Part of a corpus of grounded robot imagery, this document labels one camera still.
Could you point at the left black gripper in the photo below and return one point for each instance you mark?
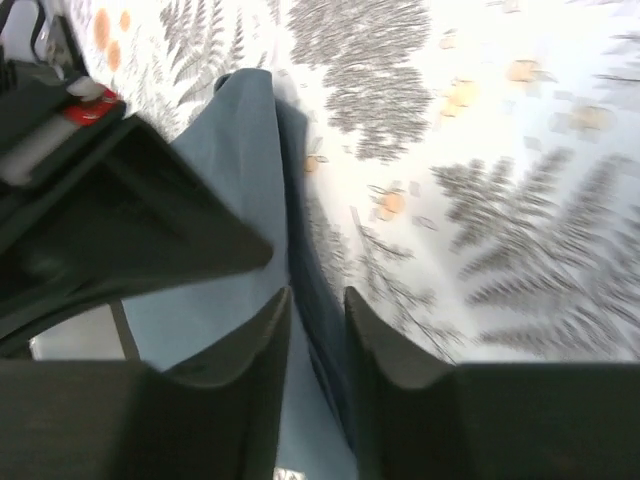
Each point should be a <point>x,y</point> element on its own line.
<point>38,48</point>

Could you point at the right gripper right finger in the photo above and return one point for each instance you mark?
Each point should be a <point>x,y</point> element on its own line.
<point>418,417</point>

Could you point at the floral table mat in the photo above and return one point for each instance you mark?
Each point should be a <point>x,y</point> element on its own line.
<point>472,166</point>

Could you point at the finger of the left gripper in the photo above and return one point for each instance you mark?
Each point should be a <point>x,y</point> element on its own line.
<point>115,212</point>

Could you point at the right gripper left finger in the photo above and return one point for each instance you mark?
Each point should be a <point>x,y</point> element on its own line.
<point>215,415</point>

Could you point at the blue grey t shirt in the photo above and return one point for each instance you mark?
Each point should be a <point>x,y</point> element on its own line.
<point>237,145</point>

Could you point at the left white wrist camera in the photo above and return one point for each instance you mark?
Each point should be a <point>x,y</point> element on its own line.
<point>43,128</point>

